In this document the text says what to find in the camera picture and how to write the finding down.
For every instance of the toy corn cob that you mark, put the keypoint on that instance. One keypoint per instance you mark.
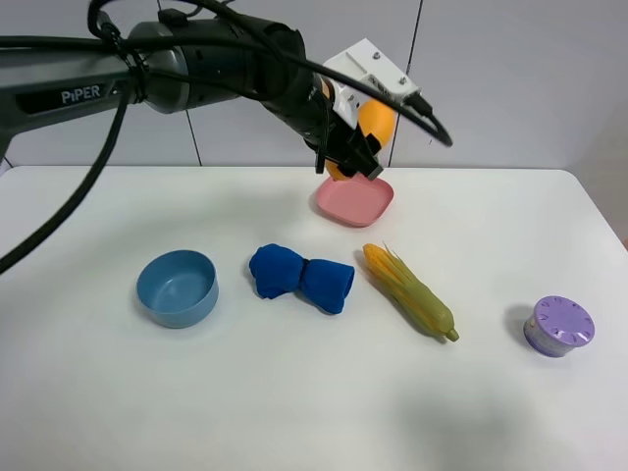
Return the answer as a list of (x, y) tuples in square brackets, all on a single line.
[(425, 311)]

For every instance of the blue cloth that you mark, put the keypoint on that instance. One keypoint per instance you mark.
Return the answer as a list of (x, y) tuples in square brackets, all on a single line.
[(277, 270)]

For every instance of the pink square plate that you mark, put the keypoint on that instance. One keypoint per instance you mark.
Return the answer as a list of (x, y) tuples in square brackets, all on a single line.
[(356, 202)]

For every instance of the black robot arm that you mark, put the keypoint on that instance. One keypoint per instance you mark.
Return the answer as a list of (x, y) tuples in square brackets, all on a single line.
[(48, 80)]

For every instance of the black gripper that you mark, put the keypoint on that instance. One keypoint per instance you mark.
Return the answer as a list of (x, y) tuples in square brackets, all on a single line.
[(305, 109)]

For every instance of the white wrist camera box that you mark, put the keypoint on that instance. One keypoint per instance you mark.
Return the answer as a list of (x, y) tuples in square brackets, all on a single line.
[(368, 65)]

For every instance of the blue round bowl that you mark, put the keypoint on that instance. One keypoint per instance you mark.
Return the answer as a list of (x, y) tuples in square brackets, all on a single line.
[(178, 289)]

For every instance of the purple lidded jar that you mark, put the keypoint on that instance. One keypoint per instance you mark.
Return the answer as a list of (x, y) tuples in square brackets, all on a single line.
[(557, 326)]

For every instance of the yellow toy mango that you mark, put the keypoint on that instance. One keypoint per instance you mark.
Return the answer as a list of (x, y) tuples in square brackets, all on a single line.
[(374, 118)]

